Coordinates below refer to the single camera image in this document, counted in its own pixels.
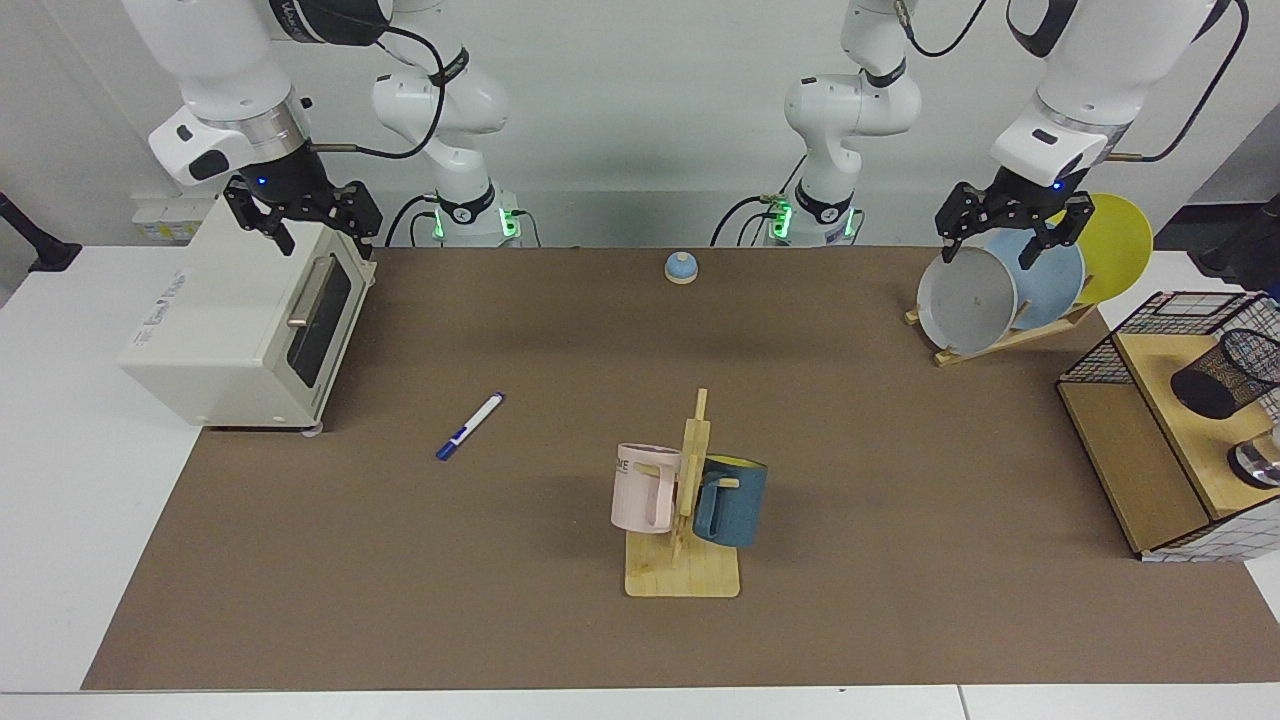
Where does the pink cup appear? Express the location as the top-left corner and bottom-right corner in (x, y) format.
(611, 443), (683, 535)

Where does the brown table cloth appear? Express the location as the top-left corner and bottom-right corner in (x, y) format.
(82, 247), (1280, 691)

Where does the wooden cup stand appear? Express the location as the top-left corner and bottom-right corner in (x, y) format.
(625, 388), (742, 599)

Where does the black mesh pen holder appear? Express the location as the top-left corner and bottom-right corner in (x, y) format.
(1170, 328), (1280, 421)

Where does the pale toaster oven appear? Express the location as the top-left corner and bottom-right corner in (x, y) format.
(118, 190), (379, 436)

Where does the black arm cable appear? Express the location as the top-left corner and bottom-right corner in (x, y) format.
(895, 0), (1251, 164)
(305, 0), (448, 161)

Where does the white marker with blue cap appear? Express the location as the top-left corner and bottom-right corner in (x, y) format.
(436, 393), (505, 462)

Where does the dark blue cup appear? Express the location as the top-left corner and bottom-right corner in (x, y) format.
(692, 455), (769, 549)

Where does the light blue plate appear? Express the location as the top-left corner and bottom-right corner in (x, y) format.
(985, 225), (1086, 331)

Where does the yellow plate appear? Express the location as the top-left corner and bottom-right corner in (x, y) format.
(1048, 193), (1154, 306)

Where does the grey plate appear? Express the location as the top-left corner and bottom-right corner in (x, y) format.
(917, 246), (1019, 356)

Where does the black clamp stand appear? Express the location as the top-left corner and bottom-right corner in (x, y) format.
(0, 190), (83, 273)

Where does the silver round lid knob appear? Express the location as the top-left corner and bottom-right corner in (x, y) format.
(1227, 425), (1280, 490)

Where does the wooden plate rack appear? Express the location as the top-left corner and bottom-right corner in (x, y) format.
(905, 300), (1098, 368)

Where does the black equipment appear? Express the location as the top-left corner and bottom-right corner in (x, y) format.
(1188, 195), (1280, 301)

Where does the wire basket with wooden floor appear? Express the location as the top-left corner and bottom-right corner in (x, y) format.
(1057, 291), (1280, 563)

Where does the black base cable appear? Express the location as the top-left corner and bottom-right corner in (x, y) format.
(385, 195), (441, 248)
(711, 155), (809, 248)

